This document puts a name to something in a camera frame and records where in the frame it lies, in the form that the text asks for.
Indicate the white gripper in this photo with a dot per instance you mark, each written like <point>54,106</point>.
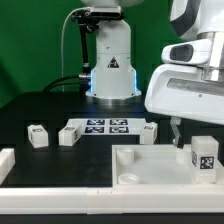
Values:
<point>178,88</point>

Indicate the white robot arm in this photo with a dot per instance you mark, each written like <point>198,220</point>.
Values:
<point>114,79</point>

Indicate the black camera on stand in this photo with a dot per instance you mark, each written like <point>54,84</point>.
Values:
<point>88,20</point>

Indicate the white U-shaped obstacle fence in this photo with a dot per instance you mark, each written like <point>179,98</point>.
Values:
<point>117,199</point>

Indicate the white square tabletop with sockets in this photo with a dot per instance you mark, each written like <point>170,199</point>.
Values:
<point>152,165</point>

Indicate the white sheet with fiducial tags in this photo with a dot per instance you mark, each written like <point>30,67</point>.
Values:
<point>108,126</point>

